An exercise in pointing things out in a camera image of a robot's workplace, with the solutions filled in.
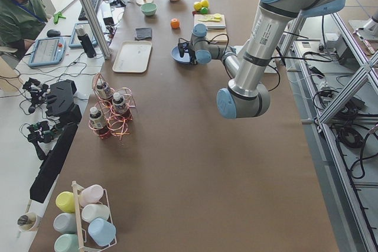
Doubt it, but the light blue cup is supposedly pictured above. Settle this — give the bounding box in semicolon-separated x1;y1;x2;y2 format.
88;218;116;247

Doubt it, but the yellow plastic knife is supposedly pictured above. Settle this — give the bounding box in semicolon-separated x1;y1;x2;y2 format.
197;17;221;22

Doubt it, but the blue teach pendant near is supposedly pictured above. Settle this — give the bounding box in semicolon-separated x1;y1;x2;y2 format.
27;37;66;68

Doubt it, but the white wire cup rack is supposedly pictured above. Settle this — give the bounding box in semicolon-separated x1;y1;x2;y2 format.
71;181;118;251

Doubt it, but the wooden cutting board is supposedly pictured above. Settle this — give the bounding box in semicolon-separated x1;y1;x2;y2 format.
194;14;227;37

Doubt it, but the pink cup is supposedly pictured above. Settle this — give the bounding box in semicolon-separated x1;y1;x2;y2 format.
79;184;103;207

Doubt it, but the seated person green shirt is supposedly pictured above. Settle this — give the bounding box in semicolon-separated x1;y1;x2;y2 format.
1;0;48;59

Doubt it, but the grey cup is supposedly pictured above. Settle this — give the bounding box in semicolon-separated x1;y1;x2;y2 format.
53;212;77;234

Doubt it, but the black thermos bottle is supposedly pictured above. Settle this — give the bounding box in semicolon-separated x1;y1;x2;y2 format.
75;25;96;58

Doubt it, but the dark sauce bottle two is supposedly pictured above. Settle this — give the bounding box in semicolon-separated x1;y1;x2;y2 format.
112;92;132;121

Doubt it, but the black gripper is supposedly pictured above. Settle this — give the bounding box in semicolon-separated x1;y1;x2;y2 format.
177;37;195;64

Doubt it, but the blue teach pendant far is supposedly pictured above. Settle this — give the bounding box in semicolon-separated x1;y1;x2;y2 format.
69;21;97;49

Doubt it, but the grey folded cloth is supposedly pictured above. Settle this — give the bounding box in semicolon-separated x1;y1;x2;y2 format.
135;27;152;40

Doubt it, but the yellow lemon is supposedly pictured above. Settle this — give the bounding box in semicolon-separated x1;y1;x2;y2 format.
200;0;209;8
193;2;203;11

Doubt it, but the dark sauce bottle three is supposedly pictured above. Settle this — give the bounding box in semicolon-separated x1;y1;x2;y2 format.
89;106;110;139

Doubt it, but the green lime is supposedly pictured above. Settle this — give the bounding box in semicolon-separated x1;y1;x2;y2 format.
199;7;208;15

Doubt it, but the yellow lemon far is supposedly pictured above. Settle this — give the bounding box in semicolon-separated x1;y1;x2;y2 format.
200;0;209;8

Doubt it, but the black keyboard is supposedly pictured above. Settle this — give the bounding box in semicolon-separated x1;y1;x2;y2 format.
77;0;103;21

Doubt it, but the yellow cup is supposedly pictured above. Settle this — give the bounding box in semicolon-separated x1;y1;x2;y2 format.
56;191;75;213

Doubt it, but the white cup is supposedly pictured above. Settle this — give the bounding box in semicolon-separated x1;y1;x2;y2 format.
81;204;110;223

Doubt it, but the dark sauce bottle one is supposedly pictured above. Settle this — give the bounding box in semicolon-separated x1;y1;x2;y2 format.
96;81;113;103

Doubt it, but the yellow lemon near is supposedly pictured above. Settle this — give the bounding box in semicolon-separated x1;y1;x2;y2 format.
193;2;203;11

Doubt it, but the blue plate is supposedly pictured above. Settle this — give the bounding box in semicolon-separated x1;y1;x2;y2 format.
171;46;196;65

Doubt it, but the mint green bowl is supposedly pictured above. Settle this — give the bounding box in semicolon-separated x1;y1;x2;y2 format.
141;2;157;17

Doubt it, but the cream serving tray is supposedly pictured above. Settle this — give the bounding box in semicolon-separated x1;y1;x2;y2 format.
112;41;152;73

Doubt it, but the copper wire bottle rack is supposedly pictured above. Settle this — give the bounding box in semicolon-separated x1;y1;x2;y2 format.
89;73;136;139

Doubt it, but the mint green cup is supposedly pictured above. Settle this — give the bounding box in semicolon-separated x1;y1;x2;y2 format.
54;234;79;252

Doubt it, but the blue teach pendant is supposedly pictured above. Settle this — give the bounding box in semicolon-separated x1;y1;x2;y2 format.
27;37;66;68
69;21;97;49

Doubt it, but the orange fruit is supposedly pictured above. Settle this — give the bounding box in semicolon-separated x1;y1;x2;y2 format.
170;18;180;30

